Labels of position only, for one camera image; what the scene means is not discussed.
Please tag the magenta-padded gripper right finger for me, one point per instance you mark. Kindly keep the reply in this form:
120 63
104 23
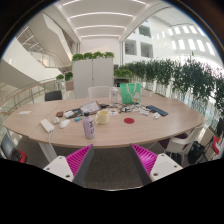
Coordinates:
165 165

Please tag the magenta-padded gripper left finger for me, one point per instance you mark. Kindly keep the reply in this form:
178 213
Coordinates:
58 166

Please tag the lilac drink bottle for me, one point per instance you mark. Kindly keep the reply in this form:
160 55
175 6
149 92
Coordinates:
88 128

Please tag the white plastic chair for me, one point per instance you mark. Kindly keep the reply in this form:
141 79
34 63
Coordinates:
181 144

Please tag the black backpack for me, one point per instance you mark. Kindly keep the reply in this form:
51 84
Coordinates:
196 152

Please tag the white power strip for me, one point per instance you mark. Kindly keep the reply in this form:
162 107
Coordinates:
47 125

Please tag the white computer mouse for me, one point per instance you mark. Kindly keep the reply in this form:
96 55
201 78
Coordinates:
64 123

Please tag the small white rounded case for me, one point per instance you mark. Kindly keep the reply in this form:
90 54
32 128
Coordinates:
56 120

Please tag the small white packet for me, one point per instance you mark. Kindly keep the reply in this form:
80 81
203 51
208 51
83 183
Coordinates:
157 115

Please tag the dark chair with red seat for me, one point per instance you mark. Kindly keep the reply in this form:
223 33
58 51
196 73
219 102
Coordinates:
10 150

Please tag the small red and black device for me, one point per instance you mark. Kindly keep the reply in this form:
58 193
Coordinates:
59 114

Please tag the small white box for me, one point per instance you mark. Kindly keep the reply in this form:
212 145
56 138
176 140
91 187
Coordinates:
68 114

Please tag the dark blue tablet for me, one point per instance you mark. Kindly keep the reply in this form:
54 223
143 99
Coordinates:
157 110

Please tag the clear plastic packet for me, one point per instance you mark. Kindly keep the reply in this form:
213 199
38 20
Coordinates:
144 112

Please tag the flat round red coaster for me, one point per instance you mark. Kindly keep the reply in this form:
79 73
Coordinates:
129 120

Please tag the white paper slip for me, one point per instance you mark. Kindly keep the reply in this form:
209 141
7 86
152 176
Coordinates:
24 112

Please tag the pale yellow mug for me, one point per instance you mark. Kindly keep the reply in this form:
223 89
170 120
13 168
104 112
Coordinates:
102 117

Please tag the open book with dark cover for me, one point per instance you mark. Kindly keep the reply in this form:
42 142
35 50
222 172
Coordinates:
90 107

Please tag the black chair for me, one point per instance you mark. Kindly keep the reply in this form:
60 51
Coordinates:
53 95

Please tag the colourful sticker sheet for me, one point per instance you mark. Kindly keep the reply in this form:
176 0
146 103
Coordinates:
113 112

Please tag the green tote bag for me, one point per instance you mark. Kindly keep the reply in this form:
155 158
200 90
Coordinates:
130 93

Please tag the clear shaker bottle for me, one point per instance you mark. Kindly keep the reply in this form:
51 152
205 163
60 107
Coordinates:
114 96

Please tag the row of green trees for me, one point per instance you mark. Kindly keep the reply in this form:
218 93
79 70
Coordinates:
186 78

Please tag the small green potted plants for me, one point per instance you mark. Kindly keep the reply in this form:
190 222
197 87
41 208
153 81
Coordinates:
68 76

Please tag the white cabinet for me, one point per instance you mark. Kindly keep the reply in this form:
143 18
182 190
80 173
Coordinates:
93 78

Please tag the bushy green planter plants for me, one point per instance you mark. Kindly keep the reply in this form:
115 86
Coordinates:
88 55

